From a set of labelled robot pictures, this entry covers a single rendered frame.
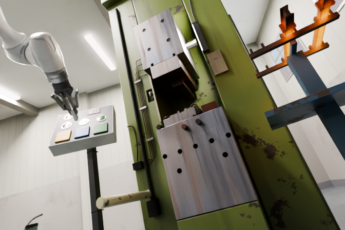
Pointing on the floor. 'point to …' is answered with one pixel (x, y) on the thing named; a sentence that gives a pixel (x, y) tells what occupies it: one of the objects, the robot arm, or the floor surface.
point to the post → (94, 189)
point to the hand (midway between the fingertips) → (74, 114)
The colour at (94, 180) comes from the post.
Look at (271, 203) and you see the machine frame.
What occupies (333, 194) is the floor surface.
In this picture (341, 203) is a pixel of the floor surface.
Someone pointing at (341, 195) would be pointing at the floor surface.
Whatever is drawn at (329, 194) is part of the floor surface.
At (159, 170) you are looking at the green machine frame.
